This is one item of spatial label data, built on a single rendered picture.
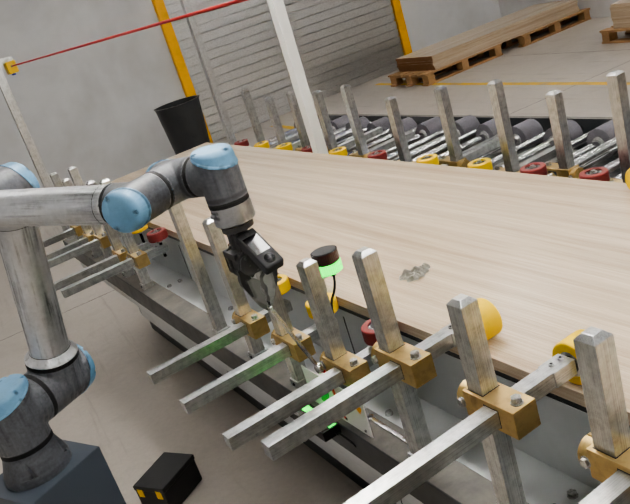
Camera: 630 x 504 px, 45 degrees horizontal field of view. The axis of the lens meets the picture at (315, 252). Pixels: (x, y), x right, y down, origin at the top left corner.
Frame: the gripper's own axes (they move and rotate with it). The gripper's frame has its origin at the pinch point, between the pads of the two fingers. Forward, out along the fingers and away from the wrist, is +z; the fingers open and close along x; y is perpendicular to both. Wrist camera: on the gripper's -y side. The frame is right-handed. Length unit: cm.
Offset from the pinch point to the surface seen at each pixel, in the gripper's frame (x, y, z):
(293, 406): 7.8, -14.2, 16.7
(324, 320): -6.9, -10.4, 4.6
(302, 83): -105, 147, -20
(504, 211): -77, 7, 11
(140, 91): -228, 768, 15
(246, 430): 19.0, -14.1, 15.8
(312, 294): -6.1, -10.3, -2.2
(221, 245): -7.9, 39.6, -4.3
